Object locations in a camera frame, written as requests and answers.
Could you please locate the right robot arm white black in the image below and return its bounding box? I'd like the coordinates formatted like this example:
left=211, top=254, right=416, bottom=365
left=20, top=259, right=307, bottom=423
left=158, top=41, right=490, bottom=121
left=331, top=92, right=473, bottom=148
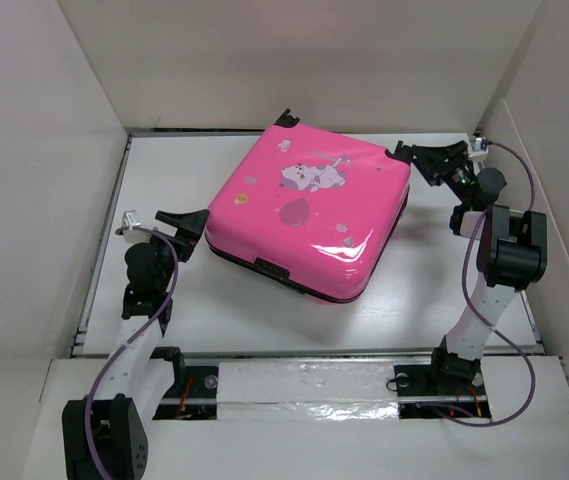
left=409, top=141, right=547, bottom=393

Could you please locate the pink hard-shell suitcase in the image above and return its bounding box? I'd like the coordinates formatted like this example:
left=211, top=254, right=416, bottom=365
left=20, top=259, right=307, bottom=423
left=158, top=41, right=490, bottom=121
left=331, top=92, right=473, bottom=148
left=205, top=110, right=411, bottom=303

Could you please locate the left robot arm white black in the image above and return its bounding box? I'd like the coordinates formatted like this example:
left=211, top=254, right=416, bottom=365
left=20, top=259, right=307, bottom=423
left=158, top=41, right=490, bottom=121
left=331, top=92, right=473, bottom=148
left=61, top=210, right=210, bottom=479

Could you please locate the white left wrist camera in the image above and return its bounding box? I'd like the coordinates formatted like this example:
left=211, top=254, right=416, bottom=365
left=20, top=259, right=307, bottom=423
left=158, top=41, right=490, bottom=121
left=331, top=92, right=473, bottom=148
left=115, top=210, right=142, bottom=235

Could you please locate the white foam block with tape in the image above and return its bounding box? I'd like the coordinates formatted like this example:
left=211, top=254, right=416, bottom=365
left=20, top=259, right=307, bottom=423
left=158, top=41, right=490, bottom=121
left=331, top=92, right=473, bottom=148
left=216, top=360, right=399, bottom=422

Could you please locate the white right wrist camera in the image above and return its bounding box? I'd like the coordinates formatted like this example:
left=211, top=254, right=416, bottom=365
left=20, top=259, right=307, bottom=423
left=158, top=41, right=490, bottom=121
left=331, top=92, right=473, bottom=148
left=468, top=136, right=492, bottom=164

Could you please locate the black metal base rail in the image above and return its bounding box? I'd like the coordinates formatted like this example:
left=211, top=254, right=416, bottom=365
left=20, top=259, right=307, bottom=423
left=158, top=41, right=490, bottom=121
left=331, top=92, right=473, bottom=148
left=155, top=357, right=492, bottom=422

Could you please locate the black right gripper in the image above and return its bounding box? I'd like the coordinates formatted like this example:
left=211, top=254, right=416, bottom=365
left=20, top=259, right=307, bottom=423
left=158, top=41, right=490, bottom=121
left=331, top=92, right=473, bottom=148
left=410, top=140, right=473, bottom=205

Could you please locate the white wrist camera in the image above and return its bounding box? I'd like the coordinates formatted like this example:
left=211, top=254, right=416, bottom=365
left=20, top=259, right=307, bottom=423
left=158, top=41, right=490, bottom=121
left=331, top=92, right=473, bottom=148
left=115, top=210, right=142, bottom=235
left=468, top=136, right=492, bottom=164

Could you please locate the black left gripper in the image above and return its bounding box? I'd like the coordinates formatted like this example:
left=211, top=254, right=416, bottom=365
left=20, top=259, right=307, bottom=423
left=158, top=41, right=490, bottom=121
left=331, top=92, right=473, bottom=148
left=145, top=211, right=208, bottom=292

